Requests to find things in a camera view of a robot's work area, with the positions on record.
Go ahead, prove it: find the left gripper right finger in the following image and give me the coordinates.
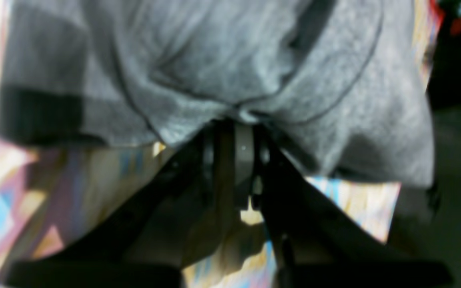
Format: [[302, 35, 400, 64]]
[[237, 124, 453, 288]]

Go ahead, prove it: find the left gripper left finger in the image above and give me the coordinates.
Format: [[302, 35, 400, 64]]
[[2, 120, 235, 288]]

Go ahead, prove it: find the grey T-shirt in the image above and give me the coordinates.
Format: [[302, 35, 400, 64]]
[[0, 0, 434, 188]]

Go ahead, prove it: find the patterned tile tablecloth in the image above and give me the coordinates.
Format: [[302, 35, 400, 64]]
[[0, 0, 443, 288]]

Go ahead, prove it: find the red table clamp left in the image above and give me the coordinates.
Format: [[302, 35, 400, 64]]
[[430, 0, 461, 40]]

